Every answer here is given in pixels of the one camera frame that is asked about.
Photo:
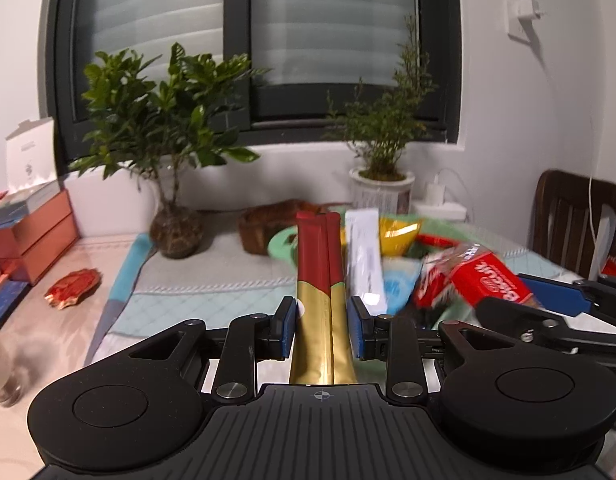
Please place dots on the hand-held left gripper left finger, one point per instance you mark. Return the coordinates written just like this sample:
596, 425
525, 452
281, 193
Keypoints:
288, 327

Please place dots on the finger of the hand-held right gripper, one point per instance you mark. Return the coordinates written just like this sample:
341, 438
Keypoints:
558, 296
518, 317

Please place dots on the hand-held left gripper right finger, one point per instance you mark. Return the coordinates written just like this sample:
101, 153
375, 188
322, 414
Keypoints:
357, 327

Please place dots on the red gold stick packet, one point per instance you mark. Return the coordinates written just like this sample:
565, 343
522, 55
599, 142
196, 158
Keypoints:
318, 320

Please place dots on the red white snack bag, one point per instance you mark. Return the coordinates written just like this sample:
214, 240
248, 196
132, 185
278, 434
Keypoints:
488, 280

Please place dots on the green plastic bowl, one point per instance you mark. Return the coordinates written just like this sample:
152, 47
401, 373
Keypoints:
280, 250

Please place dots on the yellow snack bag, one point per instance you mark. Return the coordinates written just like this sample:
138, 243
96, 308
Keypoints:
398, 235

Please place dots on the dark wooden chair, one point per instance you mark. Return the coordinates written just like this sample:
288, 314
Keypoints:
563, 225

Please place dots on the long white snack packet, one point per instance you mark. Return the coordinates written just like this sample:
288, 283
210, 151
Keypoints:
365, 255

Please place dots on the brown wooden basket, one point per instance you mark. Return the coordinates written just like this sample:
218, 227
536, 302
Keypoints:
263, 227

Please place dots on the plant in white pot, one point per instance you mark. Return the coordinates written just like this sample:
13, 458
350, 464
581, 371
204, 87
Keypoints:
383, 190

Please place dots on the plant in glass vase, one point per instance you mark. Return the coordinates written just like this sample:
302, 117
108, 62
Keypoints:
175, 232

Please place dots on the crumpled red packet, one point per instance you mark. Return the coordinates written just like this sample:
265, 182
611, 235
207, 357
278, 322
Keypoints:
73, 285

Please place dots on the orange storage box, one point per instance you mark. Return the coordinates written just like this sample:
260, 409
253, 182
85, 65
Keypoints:
45, 217
50, 252

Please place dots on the blue purple box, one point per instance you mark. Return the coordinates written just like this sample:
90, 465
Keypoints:
5, 300

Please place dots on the glass cup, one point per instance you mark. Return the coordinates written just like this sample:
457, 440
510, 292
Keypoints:
3, 370

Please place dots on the grey blue box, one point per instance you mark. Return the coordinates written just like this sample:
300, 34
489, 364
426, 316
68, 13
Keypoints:
23, 205

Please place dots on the dark window frame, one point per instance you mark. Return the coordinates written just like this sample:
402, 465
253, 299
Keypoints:
238, 90

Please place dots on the white wall charger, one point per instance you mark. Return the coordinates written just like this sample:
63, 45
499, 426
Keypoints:
520, 12

